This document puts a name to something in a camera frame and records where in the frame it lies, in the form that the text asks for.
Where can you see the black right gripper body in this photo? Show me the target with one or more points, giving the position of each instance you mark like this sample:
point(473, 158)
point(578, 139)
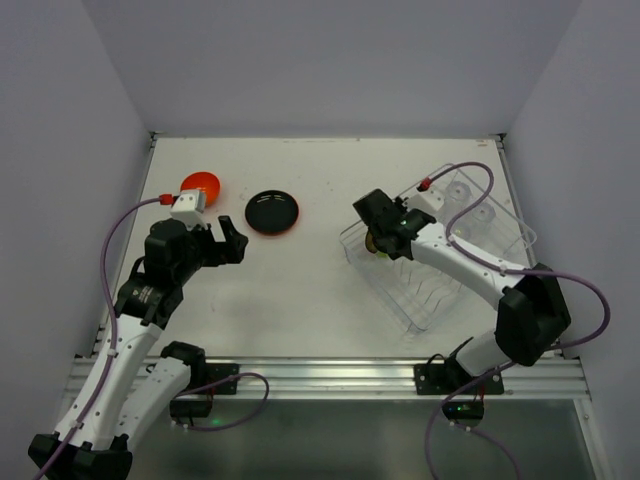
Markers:
point(382, 239)

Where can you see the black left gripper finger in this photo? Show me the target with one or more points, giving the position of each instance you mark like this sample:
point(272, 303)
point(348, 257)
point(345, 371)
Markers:
point(235, 243)
point(205, 235)

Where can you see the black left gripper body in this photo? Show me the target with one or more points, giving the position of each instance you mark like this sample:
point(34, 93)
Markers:
point(214, 248)

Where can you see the dark olive plastic plate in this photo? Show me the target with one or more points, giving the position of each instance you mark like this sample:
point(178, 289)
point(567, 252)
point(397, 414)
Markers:
point(369, 243)

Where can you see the black plastic plate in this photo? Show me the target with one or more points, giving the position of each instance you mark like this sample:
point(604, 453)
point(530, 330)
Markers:
point(271, 201)

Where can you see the orange plastic bowl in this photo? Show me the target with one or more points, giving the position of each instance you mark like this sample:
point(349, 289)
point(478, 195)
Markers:
point(206, 182)

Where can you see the clear plastic cup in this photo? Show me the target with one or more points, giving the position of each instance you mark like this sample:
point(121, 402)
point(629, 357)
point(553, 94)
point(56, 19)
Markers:
point(464, 229)
point(458, 192)
point(482, 217)

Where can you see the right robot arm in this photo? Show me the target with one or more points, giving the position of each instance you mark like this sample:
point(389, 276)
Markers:
point(531, 312)

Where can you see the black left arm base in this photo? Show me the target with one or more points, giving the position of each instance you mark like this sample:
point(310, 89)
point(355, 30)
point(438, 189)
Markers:
point(200, 405)

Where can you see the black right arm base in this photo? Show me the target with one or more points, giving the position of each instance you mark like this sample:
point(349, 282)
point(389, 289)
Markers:
point(440, 376)

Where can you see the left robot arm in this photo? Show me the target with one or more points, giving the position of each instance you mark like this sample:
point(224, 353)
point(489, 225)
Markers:
point(106, 423)

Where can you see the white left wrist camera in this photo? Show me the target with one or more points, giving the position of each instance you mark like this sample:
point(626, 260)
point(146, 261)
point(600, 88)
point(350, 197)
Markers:
point(189, 206)

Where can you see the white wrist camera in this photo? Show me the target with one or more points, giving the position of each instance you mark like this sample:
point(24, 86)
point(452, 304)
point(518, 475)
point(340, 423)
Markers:
point(429, 201)
point(189, 206)

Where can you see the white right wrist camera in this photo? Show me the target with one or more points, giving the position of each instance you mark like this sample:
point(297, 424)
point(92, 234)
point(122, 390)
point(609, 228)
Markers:
point(429, 201)

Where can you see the white wire dish rack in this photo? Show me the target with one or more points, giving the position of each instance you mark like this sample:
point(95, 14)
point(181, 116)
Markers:
point(421, 297)

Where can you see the aluminium mounting rail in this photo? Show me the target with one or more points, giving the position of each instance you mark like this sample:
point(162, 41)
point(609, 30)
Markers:
point(393, 379)

